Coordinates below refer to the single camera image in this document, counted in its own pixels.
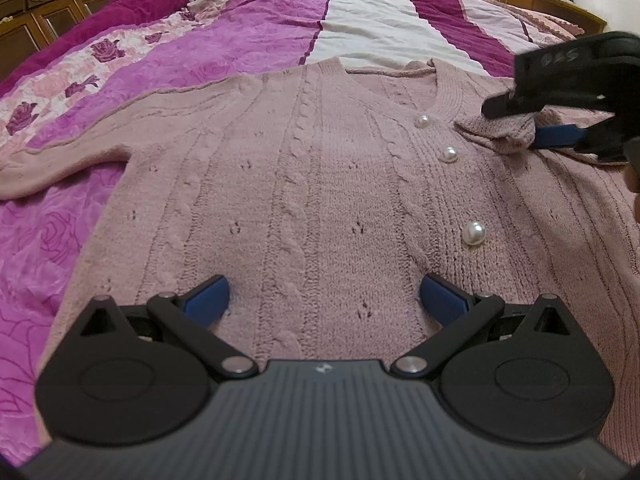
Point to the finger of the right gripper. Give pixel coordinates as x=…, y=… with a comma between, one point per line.
x=509, y=104
x=560, y=136

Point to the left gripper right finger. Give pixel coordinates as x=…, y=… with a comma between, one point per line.
x=463, y=317

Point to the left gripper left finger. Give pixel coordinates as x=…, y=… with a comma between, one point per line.
x=186, y=319

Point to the pink knitted cardigan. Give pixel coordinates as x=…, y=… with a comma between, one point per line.
x=325, y=194

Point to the purple floral bedspread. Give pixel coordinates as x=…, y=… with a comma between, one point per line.
x=134, y=46

